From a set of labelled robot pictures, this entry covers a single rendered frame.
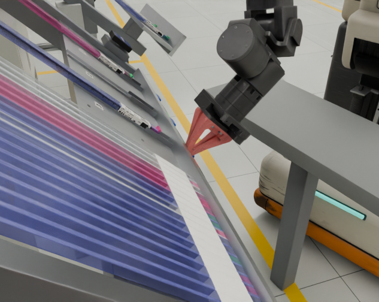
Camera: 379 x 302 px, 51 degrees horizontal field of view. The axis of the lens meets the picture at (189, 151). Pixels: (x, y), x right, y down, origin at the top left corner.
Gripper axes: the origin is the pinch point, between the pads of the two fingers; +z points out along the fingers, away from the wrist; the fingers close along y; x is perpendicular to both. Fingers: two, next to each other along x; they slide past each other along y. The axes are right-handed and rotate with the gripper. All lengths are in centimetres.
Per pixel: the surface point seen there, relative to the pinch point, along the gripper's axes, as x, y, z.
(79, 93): -20.9, 1.8, 1.8
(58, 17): -22.9, -31.2, 0.4
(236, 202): 77, -59, 20
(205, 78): 96, -176, -5
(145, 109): -5.4, -11.2, 1.0
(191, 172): -2.7, 7.9, 0.6
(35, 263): -28.1, 36.0, 1.8
